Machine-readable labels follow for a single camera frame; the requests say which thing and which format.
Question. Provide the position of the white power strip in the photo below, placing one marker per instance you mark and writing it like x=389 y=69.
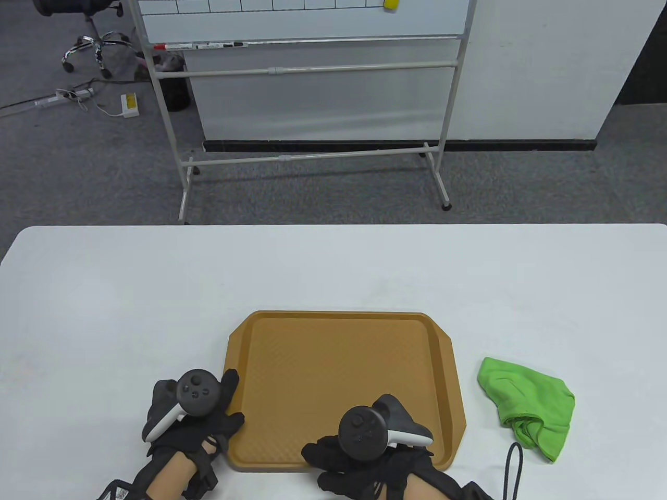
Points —
x=62 y=97

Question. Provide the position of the grey white hand controller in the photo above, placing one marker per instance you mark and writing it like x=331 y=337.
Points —
x=365 y=427
x=195 y=393

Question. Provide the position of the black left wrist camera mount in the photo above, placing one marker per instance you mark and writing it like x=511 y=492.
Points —
x=120 y=492

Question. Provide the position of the red marker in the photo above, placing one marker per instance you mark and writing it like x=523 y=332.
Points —
x=172 y=47

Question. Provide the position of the person's right hand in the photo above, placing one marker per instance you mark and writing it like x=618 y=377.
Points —
x=375 y=476

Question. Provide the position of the person's left hand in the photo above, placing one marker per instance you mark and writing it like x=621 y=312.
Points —
x=208 y=432

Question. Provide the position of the yellow magnet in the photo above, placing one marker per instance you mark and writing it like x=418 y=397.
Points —
x=391 y=4

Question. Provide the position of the whiteboard on wheeled stand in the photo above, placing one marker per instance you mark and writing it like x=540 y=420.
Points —
x=312 y=21

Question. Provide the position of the yellow white box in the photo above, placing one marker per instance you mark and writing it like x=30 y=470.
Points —
x=130 y=104

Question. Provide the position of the green square towel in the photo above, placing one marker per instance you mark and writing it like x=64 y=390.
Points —
x=526 y=401

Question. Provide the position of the grey white left hand controller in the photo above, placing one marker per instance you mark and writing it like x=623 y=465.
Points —
x=195 y=393

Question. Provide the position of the grey white right hand controller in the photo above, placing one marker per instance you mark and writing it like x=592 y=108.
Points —
x=365 y=427

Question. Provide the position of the black waste bin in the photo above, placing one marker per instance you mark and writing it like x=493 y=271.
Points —
x=175 y=91

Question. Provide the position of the person's left forearm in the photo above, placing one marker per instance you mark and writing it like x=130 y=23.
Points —
x=172 y=474

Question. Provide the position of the black office chair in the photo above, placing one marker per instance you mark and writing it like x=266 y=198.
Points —
x=88 y=21

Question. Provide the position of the brown plastic food tray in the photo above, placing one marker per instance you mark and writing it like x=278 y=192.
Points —
x=323 y=375

